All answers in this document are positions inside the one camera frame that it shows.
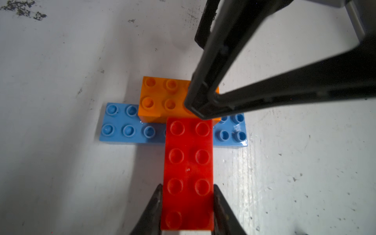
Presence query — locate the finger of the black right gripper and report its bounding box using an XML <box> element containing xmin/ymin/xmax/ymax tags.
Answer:
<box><xmin>205</xmin><ymin>38</ymin><xmax>376</xmax><ymax>119</ymax></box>
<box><xmin>184</xmin><ymin>1</ymin><xmax>294</xmax><ymax>120</ymax></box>

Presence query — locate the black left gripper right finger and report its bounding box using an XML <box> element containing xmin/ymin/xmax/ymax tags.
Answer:
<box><xmin>213</xmin><ymin>184</ymin><xmax>247</xmax><ymax>235</ymax></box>

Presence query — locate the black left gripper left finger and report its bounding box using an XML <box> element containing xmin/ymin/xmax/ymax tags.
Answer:
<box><xmin>130</xmin><ymin>184</ymin><xmax>163</xmax><ymax>235</ymax></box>

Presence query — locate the red lego brick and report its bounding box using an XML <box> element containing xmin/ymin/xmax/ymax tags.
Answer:
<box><xmin>161</xmin><ymin>117</ymin><xmax>214</xmax><ymax>231</ymax></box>

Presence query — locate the blue lego brick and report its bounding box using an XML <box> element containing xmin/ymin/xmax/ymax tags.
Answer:
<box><xmin>99</xmin><ymin>103</ymin><xmax>248</xmax><ymax>147</ymax></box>

